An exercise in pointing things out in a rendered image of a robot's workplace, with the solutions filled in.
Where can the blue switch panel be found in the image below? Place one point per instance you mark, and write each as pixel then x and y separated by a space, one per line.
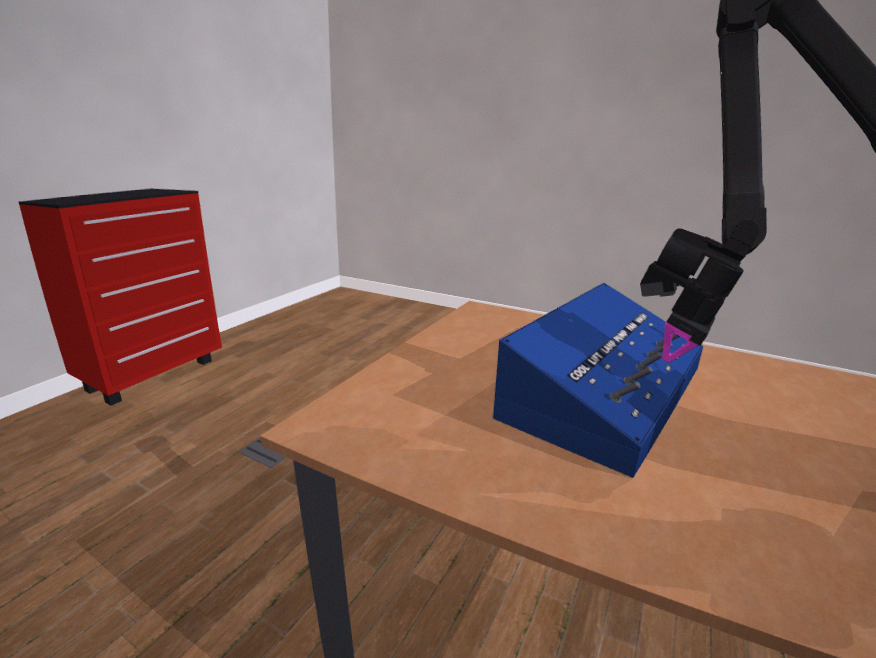
pixel 562 377

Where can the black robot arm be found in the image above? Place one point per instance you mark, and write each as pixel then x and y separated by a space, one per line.
pixel 842 66

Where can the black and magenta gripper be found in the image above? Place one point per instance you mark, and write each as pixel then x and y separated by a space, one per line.
pixel 698 327

